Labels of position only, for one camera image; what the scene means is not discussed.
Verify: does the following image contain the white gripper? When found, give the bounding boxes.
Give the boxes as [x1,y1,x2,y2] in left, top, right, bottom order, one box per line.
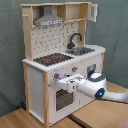
[57,75,83,92]

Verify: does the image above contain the oven door with window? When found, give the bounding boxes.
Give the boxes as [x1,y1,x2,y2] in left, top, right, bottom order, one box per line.
[49,82,79,125]

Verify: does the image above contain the white microwave door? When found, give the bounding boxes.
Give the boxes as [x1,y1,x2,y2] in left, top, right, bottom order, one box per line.
[88,3,98,22]

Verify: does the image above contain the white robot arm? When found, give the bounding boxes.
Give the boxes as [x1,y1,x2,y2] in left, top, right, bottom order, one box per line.
[57,73,128,104]

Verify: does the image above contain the wooden toy kitchen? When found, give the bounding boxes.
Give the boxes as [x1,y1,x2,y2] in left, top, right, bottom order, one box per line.
[22,2,105,127]

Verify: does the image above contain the right grey red knob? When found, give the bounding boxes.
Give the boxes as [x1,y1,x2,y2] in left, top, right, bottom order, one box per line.
[72,66,78,72]

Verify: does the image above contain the grey red knob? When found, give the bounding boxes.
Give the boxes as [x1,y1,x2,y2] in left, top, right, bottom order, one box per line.
[72,66,78,72]
[54,73,60,79]

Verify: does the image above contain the left grey red knob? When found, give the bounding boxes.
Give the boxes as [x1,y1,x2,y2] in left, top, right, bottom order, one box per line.
[54,73,60,79]

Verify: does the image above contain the black stovetop red burners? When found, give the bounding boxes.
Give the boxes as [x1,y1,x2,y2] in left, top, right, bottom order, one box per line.
[34,53,71,66]

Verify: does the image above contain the metal sink basin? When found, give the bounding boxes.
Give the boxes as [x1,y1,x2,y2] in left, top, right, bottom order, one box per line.
[65,47,95,55]

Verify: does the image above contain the black toy faucet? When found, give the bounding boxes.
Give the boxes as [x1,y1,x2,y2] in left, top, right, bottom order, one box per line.
[66,32,83,50]

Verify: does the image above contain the grey range hood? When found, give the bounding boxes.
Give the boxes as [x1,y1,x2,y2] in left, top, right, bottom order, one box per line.
[35,5,64,27]

